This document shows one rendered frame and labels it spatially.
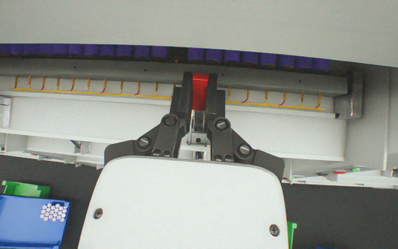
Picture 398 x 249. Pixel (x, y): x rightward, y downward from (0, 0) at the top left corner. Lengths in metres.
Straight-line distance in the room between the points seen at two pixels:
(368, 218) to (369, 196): 0.10
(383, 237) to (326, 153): 1.04
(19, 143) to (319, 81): 0.59
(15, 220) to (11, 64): 0.92
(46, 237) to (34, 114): 0.88
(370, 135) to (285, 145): 0.08
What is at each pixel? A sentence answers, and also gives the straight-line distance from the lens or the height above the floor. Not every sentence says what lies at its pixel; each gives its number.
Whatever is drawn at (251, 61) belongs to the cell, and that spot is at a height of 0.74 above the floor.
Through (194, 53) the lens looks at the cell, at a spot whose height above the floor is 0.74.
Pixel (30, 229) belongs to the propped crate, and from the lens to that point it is 1.14.
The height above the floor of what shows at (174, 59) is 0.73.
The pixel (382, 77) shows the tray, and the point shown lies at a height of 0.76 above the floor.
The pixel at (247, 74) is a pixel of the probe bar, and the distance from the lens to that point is 0.20.
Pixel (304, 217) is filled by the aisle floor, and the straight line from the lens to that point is 1.03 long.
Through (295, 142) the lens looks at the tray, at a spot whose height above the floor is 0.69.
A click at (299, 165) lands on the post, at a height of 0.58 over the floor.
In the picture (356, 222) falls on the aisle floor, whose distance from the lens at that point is 1.18.
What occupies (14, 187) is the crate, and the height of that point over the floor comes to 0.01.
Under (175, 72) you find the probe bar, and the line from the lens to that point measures 0.20.
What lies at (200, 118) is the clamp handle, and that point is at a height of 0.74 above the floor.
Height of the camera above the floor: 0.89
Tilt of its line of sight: 71 degrees down
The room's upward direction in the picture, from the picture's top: 1 degrees counter-clockwise
